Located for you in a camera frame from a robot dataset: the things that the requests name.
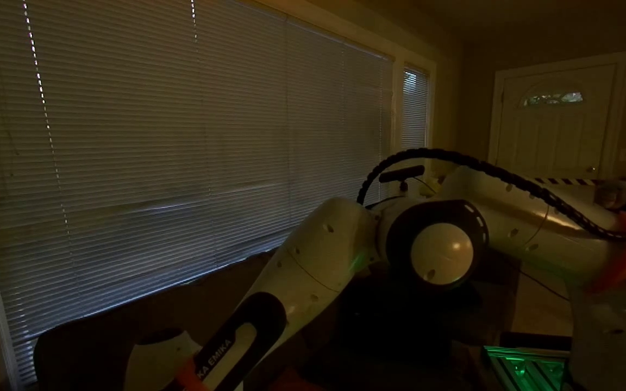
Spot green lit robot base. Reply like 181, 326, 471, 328
480, 344, 573, 391

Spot narrow side window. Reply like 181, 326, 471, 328
397, 65, 433, 151

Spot wide window blinds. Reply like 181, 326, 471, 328
0, 0, 395, 387

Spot white panel door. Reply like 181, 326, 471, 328
486, 51, 626, 183

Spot brown sofa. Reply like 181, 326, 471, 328
32, 288, 308, 391

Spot black bar camera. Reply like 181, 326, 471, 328
379, 162, 428, 184

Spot black cable conduit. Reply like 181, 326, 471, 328
354, 145, 626, 246

